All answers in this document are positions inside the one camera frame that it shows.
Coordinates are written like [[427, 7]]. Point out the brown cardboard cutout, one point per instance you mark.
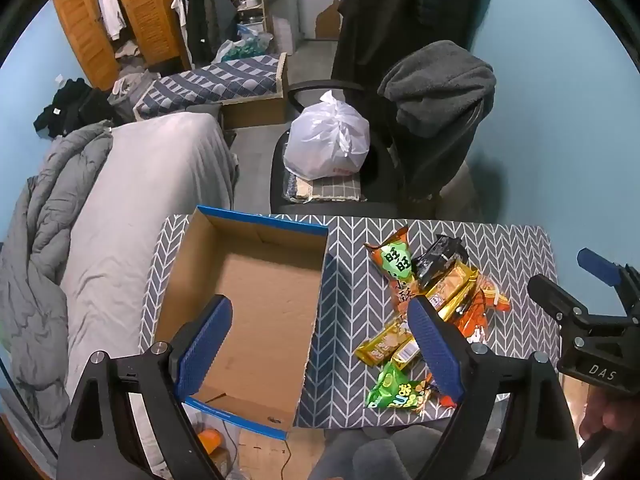
[[329, 22]]

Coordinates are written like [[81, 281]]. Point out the teal white plastic bag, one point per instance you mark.
[[247, 45]]

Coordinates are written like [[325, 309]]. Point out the flat cardboard sheet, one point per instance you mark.
[[280, 455]]

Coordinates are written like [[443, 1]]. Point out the person's grey pants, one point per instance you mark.
[[370, 455]]

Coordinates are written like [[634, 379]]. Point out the gold biscuit packet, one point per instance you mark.
[[452, 280], [385, 342], [460, 302], [405, 352]]

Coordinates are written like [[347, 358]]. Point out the orange object under table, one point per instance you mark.
[[210, 441]]

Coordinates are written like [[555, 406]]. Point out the grey fleece jacket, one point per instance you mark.
[[440, 100]]

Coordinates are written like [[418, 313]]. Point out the blue-edged cardboard box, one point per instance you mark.
[[270, 305]]

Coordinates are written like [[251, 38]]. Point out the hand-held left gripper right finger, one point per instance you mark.
[[435, 350]]

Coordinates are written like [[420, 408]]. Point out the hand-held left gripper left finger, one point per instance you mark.
[[205, 350]]

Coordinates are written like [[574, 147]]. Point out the black snack packet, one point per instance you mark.
[[440, 260]]

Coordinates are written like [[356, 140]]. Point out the red orange snack packet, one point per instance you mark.
[[447, 401]]

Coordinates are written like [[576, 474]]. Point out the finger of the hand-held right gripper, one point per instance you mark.
[[555, 297], [597, 262]]

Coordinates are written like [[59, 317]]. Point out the black office chair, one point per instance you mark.
[[380, 170]]

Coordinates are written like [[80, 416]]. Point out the white hanging shirt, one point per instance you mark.
[[111, 5]]

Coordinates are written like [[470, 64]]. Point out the black clothes pile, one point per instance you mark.
[[70, 105]]

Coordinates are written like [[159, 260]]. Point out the wooden wardrobe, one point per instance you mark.
[[150, 10]]

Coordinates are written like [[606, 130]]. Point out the dark hanging clothes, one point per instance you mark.
[[205, 20]]

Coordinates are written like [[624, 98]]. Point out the grey duvet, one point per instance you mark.
[[40, 240]]

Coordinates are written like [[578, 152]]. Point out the orange yellow snack packet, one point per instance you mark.
[[482, 310]]

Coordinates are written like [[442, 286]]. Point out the grey clothes pile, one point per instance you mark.
[[132, 87]]

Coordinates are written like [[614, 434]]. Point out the orange green snack bag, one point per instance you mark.
[[395, 265]]

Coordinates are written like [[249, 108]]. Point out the person's right hand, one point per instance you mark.
[[607, 412]]

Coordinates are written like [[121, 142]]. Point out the bed with grey sheet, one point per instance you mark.
[[150, 200]]

